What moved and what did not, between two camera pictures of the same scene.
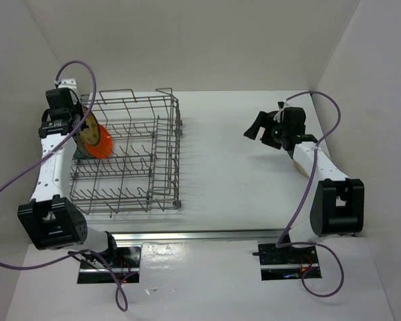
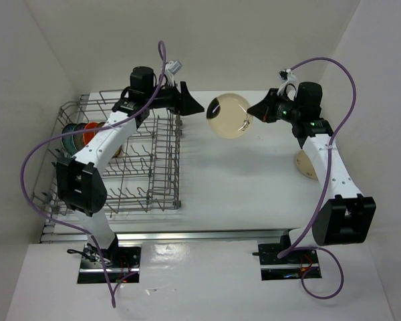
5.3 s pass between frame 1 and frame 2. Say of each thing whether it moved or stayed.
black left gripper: moved
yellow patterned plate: moved
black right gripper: moved
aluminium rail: stayed
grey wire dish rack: stayed
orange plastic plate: moved
